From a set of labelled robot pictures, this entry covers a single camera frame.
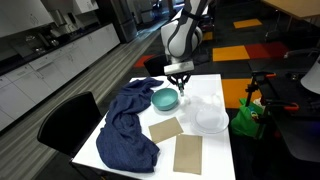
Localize green bag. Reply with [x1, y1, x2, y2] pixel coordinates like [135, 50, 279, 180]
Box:
[231, 98, 265, 139]

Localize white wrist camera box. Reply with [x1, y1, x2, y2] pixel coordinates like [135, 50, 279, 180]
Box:
[164, 61, 194, 75]

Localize green white marker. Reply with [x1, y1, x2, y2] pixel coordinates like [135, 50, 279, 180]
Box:
[178, 83, 184, 97]

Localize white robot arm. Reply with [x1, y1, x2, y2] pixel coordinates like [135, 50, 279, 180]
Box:
[161, 0, 212, 89]

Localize black clamp stand orange handles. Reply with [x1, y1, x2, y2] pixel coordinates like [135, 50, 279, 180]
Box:
[244, 70, 300, 141]

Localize stainless steel refrigerator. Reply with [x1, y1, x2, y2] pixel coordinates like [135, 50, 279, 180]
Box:
[96, 0, 137, 43]

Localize clear plate near bowl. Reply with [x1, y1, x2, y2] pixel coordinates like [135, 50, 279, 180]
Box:
[191, 105, 229, 134]

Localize white kitchen cabinets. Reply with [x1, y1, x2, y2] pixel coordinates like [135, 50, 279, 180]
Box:
[0, 0, 121, 131]

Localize teal bowl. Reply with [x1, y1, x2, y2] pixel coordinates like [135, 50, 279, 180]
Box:
[151, 88, 178, 111]

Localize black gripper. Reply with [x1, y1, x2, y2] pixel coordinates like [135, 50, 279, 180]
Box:
[167, 73, 191, 88]

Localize dark blue cloth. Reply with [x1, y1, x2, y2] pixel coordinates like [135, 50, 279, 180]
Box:
[96, 77, 163, 173]

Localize black chair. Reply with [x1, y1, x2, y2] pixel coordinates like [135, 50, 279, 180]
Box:
[144, 54, 168, 77]
[36, 91, 104, 158]

